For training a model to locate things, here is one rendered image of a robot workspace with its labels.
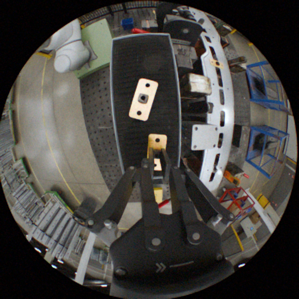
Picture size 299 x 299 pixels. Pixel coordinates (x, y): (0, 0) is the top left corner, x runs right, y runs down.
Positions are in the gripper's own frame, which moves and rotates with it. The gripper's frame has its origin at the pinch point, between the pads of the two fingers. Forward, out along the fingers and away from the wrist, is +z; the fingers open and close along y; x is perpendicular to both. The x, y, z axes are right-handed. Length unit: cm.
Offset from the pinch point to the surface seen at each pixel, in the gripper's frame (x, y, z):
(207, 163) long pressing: -10.7, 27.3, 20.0
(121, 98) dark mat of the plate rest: 11.3, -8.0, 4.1
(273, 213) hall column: -285, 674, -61
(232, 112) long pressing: 16.3, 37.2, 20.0
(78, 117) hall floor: 7, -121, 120
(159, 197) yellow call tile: -14.3, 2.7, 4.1
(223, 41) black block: 65, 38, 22
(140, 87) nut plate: 13.7, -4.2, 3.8
